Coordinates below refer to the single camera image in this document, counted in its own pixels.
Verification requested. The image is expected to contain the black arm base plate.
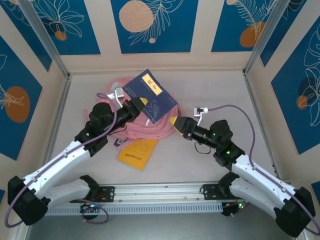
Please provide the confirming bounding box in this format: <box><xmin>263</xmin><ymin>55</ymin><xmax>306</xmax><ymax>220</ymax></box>
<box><xmin>93</xmin><ymin>185</ymin><xmax>116</xmax><ymax>203</ymax></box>
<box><xmin>201</xmin><ymin>183</ymin><xmax>250</xmax><ymax>201</ymax></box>

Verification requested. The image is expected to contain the aluminium front rail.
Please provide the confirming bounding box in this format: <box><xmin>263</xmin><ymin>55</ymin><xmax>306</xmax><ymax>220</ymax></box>
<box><xmin>21</xmin><ymin>180</ymin><xmax>298</xmax><ymax>207</ymax></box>

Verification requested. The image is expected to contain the aluminium frame post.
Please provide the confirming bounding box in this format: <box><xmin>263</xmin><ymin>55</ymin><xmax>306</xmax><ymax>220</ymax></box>
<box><xmin>242</xmin><ymin>0</ymin><xmax>285</xmax><ymax>76</ymax></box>
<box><xmin>17</xmin><ymin>0</ymin><xmax>72</xmax><ymax>79</ymax></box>

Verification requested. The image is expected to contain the aluminium lower frame bar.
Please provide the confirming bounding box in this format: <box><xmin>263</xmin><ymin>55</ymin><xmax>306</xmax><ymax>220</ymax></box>
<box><xmin>8</xmin><ymin>223</ymin><xmax>30</xmax><ymax>240</ymax></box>

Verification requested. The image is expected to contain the black controller board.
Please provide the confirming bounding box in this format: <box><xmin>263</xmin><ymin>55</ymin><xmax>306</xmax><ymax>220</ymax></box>
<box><xmin>221</xmin><ymin>201</ymin><xmax>249</xmax><ymax>218</ymax></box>
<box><xmin>79</xmin><ymin>202</ymin><xmax>101</xmax><ymax>222</ymax></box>

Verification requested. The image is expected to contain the purple cable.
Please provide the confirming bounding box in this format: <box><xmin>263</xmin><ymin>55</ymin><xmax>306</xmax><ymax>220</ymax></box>
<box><xmin>4</xmin><ymin>92</ymin><xmax>118</xmax><ymax>229</ymax></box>
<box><xmin>206</xmin><ymin>104</ymin><xmax>320</xmax><ymax>235</ymax></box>

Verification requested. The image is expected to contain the aluminium side rail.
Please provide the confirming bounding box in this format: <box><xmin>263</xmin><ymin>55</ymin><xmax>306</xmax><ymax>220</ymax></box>
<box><xmin>241</xmin><ymin>70</ymin><xmax>280</xmax><ymax>181</ymax></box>
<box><xmin>36</xmin><ymin>73</ymin><xmax>73</xmax><ymax>186</ymax></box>

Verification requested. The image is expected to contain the slotted grey cable duct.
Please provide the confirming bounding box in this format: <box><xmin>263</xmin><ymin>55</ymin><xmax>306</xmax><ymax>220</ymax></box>
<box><xmin>46</xmin><ymin>202</ymin><xmax>224</xmax><ymax>217</ymax></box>

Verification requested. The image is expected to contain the navy book with yellow label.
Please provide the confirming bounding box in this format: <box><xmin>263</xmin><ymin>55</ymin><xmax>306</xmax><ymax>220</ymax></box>
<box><xmin>121</xmin><ymin>68</ymin><xmax>179</xmax><ymax>125</ymax></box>

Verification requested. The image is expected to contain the pink backpack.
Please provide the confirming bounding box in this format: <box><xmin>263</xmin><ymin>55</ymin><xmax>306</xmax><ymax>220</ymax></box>
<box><xmin>83</xmin><ymin>77</ymin><xmax>185</xmax><ymax>141</ymax></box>

